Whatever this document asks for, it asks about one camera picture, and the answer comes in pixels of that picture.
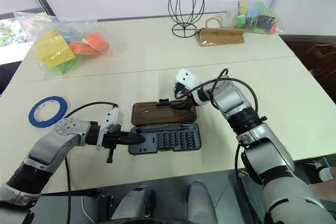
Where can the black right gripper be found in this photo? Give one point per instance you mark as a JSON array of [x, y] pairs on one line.
[[183, 95]]

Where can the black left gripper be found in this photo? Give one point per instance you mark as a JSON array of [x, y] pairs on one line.
[[110, 140]]

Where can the brown tool case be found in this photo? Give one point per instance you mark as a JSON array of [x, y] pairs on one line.
[[168, 115]]

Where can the blue tape roll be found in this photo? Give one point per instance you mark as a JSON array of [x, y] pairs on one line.
[[36, 122]]

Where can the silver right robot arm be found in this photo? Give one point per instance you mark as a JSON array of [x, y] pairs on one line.
[[273, 161]]

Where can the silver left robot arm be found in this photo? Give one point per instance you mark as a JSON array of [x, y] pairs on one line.
[[44, 148]]

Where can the dark screwdriver handle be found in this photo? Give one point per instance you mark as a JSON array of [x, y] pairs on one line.
[[168, 128]]

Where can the grey rounded shell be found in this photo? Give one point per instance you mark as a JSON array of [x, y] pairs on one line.
[[131, 205], [200, 203]]

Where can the black equipment case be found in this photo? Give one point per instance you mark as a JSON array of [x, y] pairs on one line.
[[245, 190], [104, 204]]

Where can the brown paper bag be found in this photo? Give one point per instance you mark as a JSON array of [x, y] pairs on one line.
[[220, 39]]

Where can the large green foam block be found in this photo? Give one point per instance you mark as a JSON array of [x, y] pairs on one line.
[[64, 66]]

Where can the small green foam cylinder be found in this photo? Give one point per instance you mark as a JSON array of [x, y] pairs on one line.
[[240, 20]]

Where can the orange foam cylinder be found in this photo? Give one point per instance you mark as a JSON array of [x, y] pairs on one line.
[[82, 48], [98, 41]]

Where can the clear bag of small blocks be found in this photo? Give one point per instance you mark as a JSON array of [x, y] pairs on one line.
[[225, 6]]

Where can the large yellow foam block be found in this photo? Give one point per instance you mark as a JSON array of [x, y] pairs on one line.
[[59, 58], [51, 41]]

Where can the small black foam block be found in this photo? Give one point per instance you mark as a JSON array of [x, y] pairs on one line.
[[261, 22]]

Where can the small yellow foam block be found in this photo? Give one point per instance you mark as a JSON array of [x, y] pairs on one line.
[[242, 7]]

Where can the small blue foam block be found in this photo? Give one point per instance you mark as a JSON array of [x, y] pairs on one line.
[[252, 12]]

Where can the small pink foam block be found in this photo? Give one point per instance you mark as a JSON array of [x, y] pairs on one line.
[[273, 28]]

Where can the large blue foam block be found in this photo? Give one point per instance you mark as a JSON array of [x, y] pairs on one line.
[[68, 36]]

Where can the small green foam block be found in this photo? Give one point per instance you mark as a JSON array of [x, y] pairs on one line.
[[265, 9]]

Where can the dark chair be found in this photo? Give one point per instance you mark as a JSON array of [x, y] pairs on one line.
[[315, 53]]

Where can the clear bag of large blocks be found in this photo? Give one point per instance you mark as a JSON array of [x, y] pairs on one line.
[[29, 24]]

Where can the bystander person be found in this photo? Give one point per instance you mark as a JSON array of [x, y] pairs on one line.
[[325, 174]]

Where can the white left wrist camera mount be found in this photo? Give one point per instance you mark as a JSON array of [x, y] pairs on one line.
[[113, 117]]

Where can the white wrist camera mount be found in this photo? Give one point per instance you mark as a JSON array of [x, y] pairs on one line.
[[187, 77], [113, 117]]

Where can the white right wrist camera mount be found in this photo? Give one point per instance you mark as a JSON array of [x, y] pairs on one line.
[[187, 77]]

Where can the grey rail behind table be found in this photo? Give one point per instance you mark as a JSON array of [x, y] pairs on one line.
[[131, 19]]

